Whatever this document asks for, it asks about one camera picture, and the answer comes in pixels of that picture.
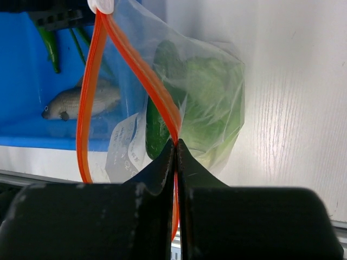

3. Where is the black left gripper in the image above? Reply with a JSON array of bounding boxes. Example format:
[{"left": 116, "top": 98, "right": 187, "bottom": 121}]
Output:
[{"left": 1, "top": 0, "right": 95, "bottom": 30}]

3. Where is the clear zip bag orange zipper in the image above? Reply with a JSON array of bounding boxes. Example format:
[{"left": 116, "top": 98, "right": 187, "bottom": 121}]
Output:
[{"left": 75, "top": 0, "right": 246, "bottom": 242}]

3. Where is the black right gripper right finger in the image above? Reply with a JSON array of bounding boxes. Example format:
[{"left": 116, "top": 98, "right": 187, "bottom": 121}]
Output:
[{"left": 176, "top": 140, "right": 344, "bottom": 259}]

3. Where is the dark green toy cucumber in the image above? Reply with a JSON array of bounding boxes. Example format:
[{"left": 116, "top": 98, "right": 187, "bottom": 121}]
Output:
[{"left": 145, "top": 40, "right": 183, "bottom": 160}]

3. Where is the toy green onion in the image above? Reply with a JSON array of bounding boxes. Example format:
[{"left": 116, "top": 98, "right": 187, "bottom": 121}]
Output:
[{"left": 67, "top": 25, "right": 114, "bottom": 79}]

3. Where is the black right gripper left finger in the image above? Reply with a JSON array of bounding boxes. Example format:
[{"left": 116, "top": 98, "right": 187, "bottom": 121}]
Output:
[{"left": 1, "top": 141, "right": 175, "bottom": 259}]

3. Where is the small green toy pepper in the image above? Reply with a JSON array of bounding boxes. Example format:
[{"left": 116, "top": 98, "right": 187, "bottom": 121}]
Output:
[{"left": 36, "top": 27, "right": 61, "bottom": 74}]

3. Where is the grey toy fish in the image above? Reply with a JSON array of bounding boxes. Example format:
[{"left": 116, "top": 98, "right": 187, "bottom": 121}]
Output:
[{"left": 41, "top": 75, "right": 122, "bottom": 121}]

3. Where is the aluminium frame rail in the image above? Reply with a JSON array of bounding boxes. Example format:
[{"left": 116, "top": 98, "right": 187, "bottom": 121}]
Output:
[{"left": 1, "top": 170, "right": 343, "bottom": 259}]

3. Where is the toy napa cabbage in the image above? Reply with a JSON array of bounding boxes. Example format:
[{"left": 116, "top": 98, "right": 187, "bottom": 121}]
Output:
[{"left": 180, "top": 57, "right": 245, "bottom": 170}]

